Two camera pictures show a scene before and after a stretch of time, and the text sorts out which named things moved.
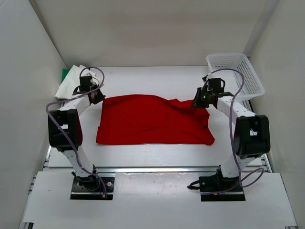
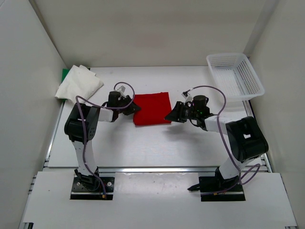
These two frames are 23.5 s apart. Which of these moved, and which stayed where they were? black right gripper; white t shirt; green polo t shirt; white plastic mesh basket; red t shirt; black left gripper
Moved: black left gripper; black right gripper; red t shirt
Stayed: green polo t shirt; white t shirt; white plastic mesh basket
